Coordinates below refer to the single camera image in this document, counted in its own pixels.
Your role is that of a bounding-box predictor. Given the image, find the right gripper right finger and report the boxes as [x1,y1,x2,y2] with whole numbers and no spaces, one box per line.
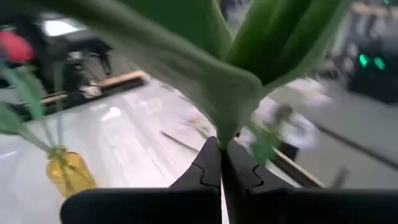
[221,139,398,224]

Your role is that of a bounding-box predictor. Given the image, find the yellow glass vase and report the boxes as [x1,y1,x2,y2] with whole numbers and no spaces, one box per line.
[45,145,98,199]

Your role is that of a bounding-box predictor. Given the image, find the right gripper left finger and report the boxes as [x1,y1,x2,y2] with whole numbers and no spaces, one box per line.
[60,136,222,224]

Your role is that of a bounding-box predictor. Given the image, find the green flower stems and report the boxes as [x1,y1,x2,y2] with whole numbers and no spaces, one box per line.
[0,102,52,153]

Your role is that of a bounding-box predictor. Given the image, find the black machine green lights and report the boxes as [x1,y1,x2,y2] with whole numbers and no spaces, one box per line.
[343,27,398,105]

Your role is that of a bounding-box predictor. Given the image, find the white tulip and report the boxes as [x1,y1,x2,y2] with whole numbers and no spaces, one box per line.
[18,0,354,150]

